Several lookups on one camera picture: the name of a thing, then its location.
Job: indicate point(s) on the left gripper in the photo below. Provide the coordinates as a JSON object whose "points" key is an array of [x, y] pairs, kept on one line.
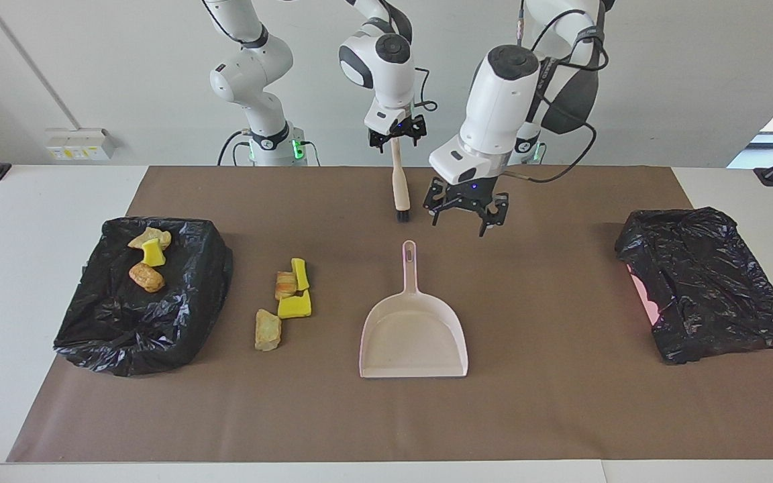
{"points": [[467, 168]]}

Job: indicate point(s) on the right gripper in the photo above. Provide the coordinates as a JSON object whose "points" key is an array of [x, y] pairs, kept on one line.
{"points": [[390, 121]]}

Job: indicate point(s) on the beige hand brush black bristles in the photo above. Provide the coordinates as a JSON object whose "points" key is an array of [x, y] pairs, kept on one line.
{"points": [[400, 188]]}

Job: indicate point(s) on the beige plastic dustpan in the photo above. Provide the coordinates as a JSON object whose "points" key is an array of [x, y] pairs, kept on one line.
{"points": [[413, 335]]}

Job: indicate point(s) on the yellow sponge with green backing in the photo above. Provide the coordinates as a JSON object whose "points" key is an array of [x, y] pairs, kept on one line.
{"points": [[300, 274]]}

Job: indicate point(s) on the orange striped croissant toy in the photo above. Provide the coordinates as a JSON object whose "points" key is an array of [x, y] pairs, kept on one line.
{"points": [[285, 284]]}

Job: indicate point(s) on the notched yellow sponge piece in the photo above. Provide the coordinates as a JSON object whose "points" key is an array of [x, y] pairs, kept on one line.
{"points": [[294, 306]]}

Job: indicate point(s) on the tan lump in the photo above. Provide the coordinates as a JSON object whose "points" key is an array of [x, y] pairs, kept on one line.
{"points": [[268, 330]]}

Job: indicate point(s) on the pale translucent lump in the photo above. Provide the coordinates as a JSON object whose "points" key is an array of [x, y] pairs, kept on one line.
{"points": [[148, 236]]}

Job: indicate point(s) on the small yellow sponge piece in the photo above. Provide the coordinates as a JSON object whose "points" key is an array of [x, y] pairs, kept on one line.
{"points": [[153, 252]]}

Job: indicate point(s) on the brown potato-shaped lump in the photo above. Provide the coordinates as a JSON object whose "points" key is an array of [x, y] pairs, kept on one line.
{"points": [[147, 276]]}

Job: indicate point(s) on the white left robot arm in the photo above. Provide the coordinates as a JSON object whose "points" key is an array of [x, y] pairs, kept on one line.
{"points": [[500, 100]]}

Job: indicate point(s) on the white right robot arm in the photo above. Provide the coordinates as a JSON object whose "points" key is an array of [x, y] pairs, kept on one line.
{"points": [[386, 67]]}

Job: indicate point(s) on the pink bin with black bag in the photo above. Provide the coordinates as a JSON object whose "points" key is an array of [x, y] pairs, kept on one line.
{"points": [[708, 282]]}

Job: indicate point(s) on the bin lined with black bag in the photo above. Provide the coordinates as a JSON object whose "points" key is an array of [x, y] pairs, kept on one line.
{"points": [[138, 322]]}

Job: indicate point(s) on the brown paper table mat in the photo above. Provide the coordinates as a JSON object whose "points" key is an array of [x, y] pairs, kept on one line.
{"points": [[561, 402]]}

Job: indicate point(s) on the white wall socket box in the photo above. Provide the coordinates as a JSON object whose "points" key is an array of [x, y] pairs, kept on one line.
{"points": [[81, 144]]}

